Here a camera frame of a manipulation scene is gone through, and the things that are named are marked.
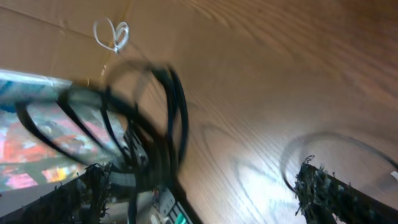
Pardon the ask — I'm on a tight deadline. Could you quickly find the black cable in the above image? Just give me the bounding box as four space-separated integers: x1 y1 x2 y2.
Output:
15 60 398 224

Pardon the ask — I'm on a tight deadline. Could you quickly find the white cable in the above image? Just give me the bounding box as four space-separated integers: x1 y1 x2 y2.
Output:
93 17 130 54

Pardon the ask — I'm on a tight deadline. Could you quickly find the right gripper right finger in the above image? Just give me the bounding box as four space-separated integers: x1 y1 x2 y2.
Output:
294 155 397 224

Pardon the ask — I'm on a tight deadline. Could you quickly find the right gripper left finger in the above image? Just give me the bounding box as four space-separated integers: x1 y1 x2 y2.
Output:
1 164 111 224

